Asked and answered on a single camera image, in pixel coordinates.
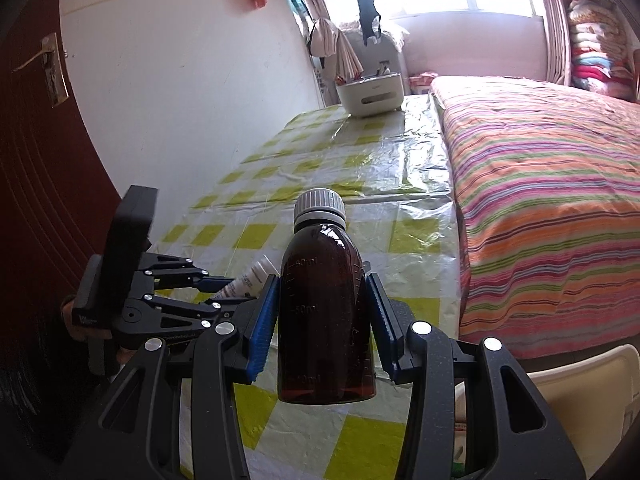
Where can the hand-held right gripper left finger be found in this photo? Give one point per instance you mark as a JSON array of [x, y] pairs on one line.
[[262, 330]]

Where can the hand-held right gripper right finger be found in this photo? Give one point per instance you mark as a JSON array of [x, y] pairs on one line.
[[382, 325]]

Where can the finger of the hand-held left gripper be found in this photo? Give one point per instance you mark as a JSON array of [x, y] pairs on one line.
[[190, 311], [175, 272]]

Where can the white cream tube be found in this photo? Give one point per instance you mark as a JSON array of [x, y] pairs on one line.
[[250, 277]]

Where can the brown medicine bottle grey cap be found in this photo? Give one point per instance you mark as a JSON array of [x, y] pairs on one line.
[[325, 310]]

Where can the cream plastic bin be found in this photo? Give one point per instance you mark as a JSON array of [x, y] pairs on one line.
[[575, 390]]

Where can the person's left hand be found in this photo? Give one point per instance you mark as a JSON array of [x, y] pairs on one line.
[[69, 315]]

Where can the dark red door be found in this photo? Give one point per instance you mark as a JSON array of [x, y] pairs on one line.
[[30, 160]]

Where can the white plastic container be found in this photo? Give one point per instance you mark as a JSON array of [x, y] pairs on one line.
[[370, 97]]

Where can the hanging pink white cloth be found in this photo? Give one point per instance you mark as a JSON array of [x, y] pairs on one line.
[[332, 45]]

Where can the hanging black garment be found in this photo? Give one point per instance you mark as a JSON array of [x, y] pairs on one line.
[[367, 5]]

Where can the stack of folded blankets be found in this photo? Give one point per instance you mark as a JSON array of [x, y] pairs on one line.
[[600, 50]]

